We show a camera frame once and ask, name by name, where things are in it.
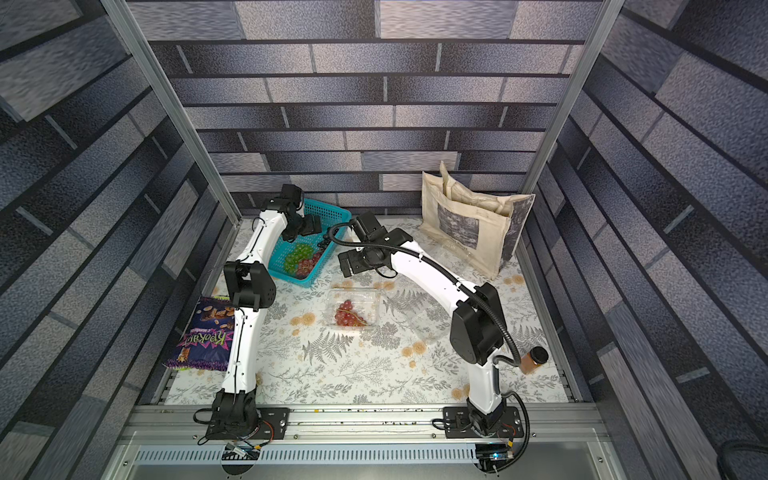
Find beige canvas tote bag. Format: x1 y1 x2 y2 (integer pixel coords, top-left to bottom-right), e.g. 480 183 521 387
421 165 536 279

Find clear clamshell container front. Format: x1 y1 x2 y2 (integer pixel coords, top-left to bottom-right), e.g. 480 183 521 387
322 288 382 333

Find purple snack bag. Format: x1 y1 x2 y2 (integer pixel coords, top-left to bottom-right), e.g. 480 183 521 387
164 297 235 371

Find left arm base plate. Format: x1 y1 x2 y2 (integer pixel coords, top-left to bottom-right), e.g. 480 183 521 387
205 406 291 441

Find floral tablecloth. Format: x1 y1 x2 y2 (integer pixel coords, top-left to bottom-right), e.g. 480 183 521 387
161 217 570 406

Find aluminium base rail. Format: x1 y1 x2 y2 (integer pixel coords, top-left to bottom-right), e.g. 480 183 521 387
102 403 626 479

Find red grape bunch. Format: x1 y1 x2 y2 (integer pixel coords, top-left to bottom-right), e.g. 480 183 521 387
295 252 322 279
334 300 368 327

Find brown bottle black cap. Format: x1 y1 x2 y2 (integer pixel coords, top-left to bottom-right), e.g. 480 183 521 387
519 346 550 375

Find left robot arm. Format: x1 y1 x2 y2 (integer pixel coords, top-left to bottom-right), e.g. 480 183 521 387
206 184 321 440

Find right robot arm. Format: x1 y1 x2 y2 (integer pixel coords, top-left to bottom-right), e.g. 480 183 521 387
325 212 522 437

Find green grape bunch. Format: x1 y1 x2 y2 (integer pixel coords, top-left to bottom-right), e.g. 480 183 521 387
283 244 314 275

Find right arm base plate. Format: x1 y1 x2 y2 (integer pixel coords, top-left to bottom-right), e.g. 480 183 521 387
441 405 525 440

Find teal plastic basket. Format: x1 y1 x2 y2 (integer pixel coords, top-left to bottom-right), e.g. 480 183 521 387
268 199 352 287

